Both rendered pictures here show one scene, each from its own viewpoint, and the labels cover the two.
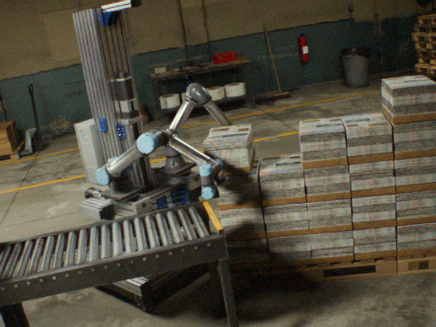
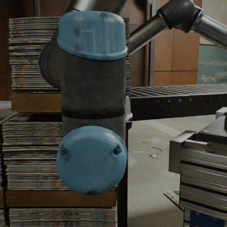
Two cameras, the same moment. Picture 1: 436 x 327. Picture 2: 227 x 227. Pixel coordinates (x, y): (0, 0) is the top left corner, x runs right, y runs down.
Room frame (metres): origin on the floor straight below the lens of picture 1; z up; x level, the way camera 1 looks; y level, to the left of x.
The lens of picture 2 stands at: (4.09, -0.13, 0.98)
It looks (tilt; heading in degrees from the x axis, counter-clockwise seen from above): 11 degrees down; 170
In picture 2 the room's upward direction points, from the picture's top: straight up
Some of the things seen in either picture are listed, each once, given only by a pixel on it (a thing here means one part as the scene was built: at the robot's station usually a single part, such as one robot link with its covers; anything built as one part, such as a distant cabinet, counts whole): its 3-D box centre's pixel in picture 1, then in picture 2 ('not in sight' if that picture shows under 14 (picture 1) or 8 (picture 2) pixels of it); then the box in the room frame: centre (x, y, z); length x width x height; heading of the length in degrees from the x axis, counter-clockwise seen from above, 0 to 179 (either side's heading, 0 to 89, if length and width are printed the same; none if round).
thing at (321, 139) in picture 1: (321, 142); not in sight; (3.17, -0.68, 0.95); 0.38 x 0.29 x 0.23; 169
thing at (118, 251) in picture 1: (117, 241); (181, 93); (2.47, 0.61, 0.77); 0.47 x 0.05 x 0.05; 10
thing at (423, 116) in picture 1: (411, 178); not in sight; (3.06, -1.26, 0.63); 0.38 x 0.29 x 0.97; 170
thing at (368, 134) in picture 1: (365, 137); not in sight; (3.12, -0.97, 0.95); 0.38 x 0.29 x 0.23; 170
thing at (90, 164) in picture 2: not in sight; (94, 147); (3.79, -0.10, 0.88); 0.11 x 0.08 x 0.09; 169
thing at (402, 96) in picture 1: (411, 175); not in sight; (3.06, -1.26, 0.65); 0.39 x 0.30 x 1.29; 170
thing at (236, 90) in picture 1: (201, 85); not in sight; (9.28, 0.12, 0.55); 1.80 x 0.70 x 1.09; 100
